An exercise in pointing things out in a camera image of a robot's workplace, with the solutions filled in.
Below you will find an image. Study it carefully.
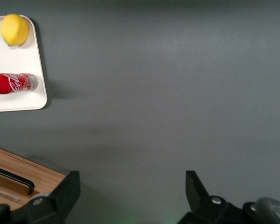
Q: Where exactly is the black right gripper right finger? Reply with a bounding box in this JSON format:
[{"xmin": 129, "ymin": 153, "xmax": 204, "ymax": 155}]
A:
[{"xmin": 176, "ymin": 170, "xmax": 248, "ymax": 224}]

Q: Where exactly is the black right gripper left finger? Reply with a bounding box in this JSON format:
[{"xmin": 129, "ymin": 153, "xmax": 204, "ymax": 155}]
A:
[{"xmin": 10, "ymin": 170, "xmax": 81, "ymax": 224}]

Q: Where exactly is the red coke bottle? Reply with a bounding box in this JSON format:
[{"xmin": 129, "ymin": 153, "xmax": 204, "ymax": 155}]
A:
[{"xmin": 0, "ymin": 72, "xmax": 39, "ymax": 95}]

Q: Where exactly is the cream plastic tray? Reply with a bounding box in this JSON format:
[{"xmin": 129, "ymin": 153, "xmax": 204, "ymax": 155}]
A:
[{"xmin": 0, "ymin": 14, "xmax": 48, "ymax": 113}]

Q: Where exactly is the wooden drawer cabinet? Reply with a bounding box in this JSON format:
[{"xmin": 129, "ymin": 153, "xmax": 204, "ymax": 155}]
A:
[{"xmin": 0, "ymin": 145, "xmax": 68, "ymax": 212}]

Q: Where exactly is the wooden drawer front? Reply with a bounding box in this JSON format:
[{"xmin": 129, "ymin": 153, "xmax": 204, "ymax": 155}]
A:
[{"xmin": 0, "ymin": 149, "xmax": 63, "ymax": 206}]

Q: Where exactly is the yellow lemon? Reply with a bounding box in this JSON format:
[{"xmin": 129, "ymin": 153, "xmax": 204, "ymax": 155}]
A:
[{"xmin": 0, "ymin": 13, "xmax": 29, "ymax": 47}]

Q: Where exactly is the black metal drawer handle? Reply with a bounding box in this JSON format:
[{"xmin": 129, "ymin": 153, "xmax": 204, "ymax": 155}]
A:
[{"xmin": 0, "ymin": 164, "xmax": 35, "ymax": 196}]

